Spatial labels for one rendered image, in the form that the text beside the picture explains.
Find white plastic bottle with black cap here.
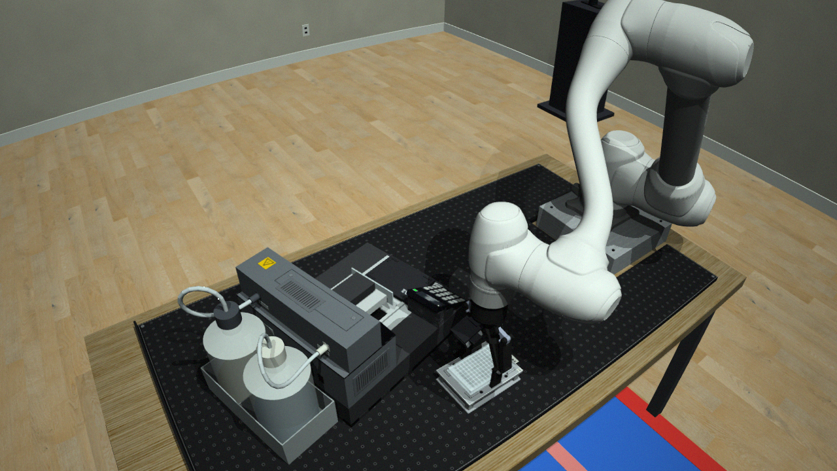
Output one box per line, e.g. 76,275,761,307
203,301,266,404

